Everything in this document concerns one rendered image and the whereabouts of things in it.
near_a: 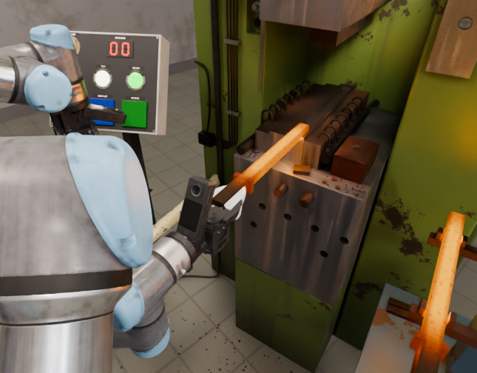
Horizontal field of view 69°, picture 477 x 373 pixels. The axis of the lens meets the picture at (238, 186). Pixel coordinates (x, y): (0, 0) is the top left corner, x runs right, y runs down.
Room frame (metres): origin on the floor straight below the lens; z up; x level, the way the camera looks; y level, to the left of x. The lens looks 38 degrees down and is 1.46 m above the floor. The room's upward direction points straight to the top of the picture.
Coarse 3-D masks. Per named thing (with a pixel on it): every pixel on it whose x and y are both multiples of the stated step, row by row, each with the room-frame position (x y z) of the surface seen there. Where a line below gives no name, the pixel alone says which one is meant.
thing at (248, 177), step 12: (288, 132) 0.82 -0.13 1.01; (300, 132) 0.82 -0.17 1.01; (276, 144) 0.76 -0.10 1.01; (288, 144) 0.76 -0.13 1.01; (264, 156) 0.70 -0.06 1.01; (276, 156) 0.71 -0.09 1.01; (252, 168) 0.65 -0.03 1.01; (264, 168) 0.66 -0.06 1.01; (240, 180) 0.60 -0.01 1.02; (252, 180) 0.60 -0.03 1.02; (228, 192) 0.56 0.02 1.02; (216, 204) 0.53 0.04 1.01
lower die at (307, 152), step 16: (304, 96) 1.12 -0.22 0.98; (320, 96) 1.10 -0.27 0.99; (352, 96) 1.10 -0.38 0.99; (368, 96) 1.13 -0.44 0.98; (288, 112) 1.00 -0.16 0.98; (304, 112) 0.98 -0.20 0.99; (336, 112) 0.98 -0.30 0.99; (272, 128) 0.88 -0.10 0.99; (288, 128) 0.88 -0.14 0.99; (320, 128) 0.88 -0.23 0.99; (336, 128) 0.88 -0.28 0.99; (256, 144) 0.89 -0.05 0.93; (272, 144) 0.86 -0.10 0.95; (304, 144) 0.81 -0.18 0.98; (320, 144) 0.79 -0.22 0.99; (288, 160) 0.83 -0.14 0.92; (304, 160) 0.81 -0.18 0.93
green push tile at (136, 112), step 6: (126, 102) 0.95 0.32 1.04; (132, 102) 0.95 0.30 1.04; (138, 102) 0.94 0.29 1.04; (144, 102) 0.94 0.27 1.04; (126, 108) 0.94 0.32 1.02; (132, 108) 0.94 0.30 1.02; (138, 108) 0.94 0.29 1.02; (144, 108) 0.93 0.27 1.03; (126, 114) 0.93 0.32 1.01; (132, 114) 0.93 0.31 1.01; (138, 114) 0.93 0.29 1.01; (144, 114) 0.93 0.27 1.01; (126, 120) 0.92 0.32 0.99; (132, 120) 0.92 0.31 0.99; (138, 120) 0.92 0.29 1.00; (144, 120) 0.92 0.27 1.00; (126, 126) 0.92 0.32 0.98; (132, 126) 0.91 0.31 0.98; (138, 126) 0.91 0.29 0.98; (144, 126) 0.91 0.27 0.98
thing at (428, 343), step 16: (448, 224) 0.55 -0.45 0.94; (448, 240) 0.50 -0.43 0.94; (448, 256) 0.46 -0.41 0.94; (448, 272) 0.42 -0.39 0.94; (432, 288) 0.39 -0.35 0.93; (448, 288) 0.38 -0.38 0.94; (432, 304) 0.35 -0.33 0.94; (448, 304) 0.35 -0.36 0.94; (432, 320) 0.32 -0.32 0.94; (416, 336) 0.29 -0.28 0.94; (432, 336) 0.29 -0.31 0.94; (416, 352) 0.28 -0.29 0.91; (432, 352) 0.26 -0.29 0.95; (416, 368) 0.24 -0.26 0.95; (432, 368) 0.24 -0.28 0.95
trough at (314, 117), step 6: (336, 90) 1.13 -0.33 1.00; (342, 90) 1.16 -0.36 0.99; (348, 90) 1.15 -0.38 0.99; (336, 96) 1.11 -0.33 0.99; (342, 96) 1.11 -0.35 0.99; (324, 102) 1.04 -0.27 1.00; (330, 102) 1.06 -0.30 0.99; (318, 108) 1.00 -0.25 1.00; (324, 108) 1.02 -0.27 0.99; (330, 108) 1.02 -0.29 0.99; (312, 114) 0.96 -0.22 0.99; (318, 114) 0.98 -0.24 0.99; (324, 114) 0.98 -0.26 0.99; (306, 120) 0.92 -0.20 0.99; (312, 120) 0.94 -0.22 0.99; (318, 120) 0.94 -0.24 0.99
